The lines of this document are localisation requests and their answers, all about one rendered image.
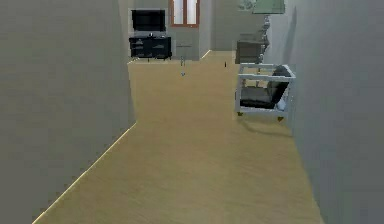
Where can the white frame black cushion armchair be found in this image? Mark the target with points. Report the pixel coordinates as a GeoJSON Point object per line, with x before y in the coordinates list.
{"type": "Point", "coordinates": [264, 92]}

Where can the green framed wall picture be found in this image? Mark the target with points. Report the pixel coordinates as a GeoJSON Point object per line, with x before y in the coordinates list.
{"type": "Point", "coordinates": [246, 4]}

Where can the brown framed window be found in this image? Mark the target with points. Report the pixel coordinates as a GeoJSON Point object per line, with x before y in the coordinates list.
{"type": "Point", "coordinates": [184, 12]}

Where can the green shade floor lamp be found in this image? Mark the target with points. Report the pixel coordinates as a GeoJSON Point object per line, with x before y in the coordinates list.
{"type": "Point", "coordinates": [267, 13]}

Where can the black television stand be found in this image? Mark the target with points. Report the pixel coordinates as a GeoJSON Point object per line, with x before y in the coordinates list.
{"type": "Point", "coordinates": [150, 47]}

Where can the black television set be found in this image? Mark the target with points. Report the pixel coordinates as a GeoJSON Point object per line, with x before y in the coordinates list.
{"type": "Point", "coordinates": [148, 20]}

